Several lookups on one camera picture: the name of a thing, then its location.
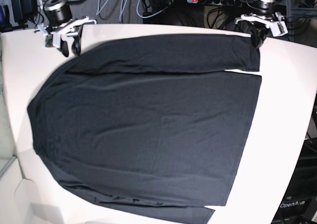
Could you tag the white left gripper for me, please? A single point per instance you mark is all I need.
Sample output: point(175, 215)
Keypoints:
point(275, 24)

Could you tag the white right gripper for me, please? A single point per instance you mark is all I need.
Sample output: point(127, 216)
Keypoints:
point(73, 28)

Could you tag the dark grey long-sleeve T-shirt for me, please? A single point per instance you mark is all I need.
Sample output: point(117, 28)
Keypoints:
point(154, 126)

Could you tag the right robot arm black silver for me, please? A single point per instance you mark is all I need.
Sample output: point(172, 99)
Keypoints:
point(61, 23)

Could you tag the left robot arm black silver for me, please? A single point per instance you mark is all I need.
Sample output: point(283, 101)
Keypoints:
point(261, 7)

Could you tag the black equipment on floor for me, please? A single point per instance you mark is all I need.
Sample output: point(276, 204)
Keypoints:
point(25, 11)

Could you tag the black OpenArm case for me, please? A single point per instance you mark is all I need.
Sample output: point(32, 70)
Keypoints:
point(302, 188)

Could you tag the white power strip red switch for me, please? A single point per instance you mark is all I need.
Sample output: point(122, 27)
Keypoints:
point(236, 3)

